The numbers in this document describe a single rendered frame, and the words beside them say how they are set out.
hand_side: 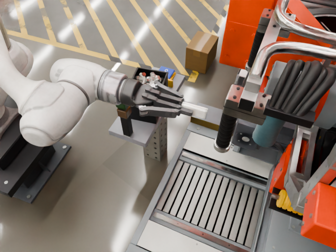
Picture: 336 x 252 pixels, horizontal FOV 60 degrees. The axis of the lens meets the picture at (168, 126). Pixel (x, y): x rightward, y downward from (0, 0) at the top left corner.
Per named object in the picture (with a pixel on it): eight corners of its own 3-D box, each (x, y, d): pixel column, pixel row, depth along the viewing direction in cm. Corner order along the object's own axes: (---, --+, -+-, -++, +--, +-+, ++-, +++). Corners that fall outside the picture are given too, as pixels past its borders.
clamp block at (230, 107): (262, 126, 62) (269, 110, 58) (221, 114, 65) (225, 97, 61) (267, 110, 65) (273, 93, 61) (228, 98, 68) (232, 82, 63)
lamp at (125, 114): (127, 119, 106) (125, 112, 103) (117, 116, 107) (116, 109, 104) (132, 112, 109) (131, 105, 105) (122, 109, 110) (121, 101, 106)
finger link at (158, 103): (143, 92, 79) (141, 95, 78) (182, 103, 77) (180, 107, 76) (142, 102, 82) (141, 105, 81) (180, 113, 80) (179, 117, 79)
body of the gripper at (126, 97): (130, 90, 87) (159, 98, 86) (118, 110, 82) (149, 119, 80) (129, 70, 81) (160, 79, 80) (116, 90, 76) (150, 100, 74)
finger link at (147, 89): (144, 100, 82) (145, 96, 83) (182, 110, 81) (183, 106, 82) (144, 89, 79) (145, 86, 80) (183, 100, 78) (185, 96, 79)
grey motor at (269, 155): (305, 190, 142) (338, 150, 115) (222, 161, 153) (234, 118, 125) (309, 161, 152) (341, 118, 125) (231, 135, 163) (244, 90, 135)
